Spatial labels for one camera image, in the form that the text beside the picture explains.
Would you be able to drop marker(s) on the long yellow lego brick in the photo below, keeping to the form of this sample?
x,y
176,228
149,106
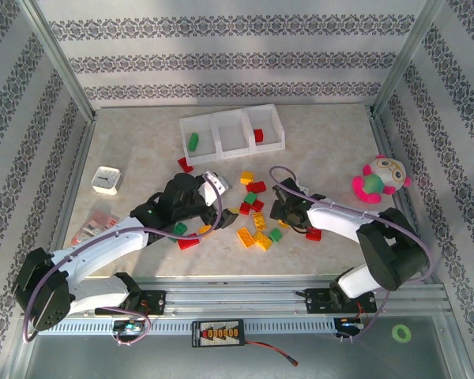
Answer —
x,y
262,241
245,237

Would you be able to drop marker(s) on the green lego brick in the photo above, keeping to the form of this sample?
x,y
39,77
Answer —
x,y
179,228
193,142
250,198
275,235

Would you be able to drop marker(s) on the long red lego brick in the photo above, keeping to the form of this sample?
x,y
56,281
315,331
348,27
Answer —
x,y
187,242
256,187

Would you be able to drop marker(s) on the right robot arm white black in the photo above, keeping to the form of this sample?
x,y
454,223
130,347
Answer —
x,y
339,221

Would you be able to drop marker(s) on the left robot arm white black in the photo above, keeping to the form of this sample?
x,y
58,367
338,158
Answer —
x,y
102,252

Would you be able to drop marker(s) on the white plastic bin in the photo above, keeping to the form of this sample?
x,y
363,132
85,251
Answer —
x,y
205,159
270,147
237,154

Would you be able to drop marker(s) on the white square clock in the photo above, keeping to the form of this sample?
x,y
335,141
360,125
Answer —
x,y
106,179

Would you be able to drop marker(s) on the pink white plush toy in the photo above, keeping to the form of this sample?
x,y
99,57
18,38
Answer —
x,y
379,181

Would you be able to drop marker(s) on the pink card packet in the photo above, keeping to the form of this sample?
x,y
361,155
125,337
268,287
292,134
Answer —
x,y
98,221

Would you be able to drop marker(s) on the black power distribution board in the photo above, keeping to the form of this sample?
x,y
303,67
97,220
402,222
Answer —
x,y
217,333

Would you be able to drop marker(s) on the small circuit board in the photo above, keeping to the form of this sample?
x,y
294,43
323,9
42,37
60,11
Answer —
x,y
128,327
351,324

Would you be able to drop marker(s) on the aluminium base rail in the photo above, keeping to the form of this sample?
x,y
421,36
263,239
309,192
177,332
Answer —
x,y
229,296

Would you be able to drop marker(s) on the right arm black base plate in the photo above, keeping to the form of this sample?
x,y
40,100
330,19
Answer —
x,y
316,302

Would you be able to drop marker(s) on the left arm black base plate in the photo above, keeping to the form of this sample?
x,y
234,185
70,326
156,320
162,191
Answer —
x,y
158,302

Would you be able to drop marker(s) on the aluminium side rail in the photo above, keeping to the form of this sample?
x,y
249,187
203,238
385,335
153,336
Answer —
x,y
65,197
381,134

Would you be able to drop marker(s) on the aluminium frame post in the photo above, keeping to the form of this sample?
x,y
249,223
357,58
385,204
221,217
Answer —
x,y
403,59
59,59

